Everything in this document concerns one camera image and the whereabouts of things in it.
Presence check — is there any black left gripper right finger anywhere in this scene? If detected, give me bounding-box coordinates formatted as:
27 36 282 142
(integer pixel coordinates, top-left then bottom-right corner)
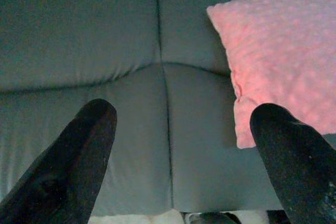
249 103 336 224

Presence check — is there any pink dotted pillow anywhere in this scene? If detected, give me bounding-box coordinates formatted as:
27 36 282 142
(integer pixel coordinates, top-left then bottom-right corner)
206 0 336 149

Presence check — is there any dark green leather sofa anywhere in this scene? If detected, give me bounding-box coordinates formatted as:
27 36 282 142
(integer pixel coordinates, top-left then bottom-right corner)
0 0 336 213

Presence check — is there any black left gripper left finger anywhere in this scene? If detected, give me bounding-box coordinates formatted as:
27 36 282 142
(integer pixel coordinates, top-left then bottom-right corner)
0 98 118 224

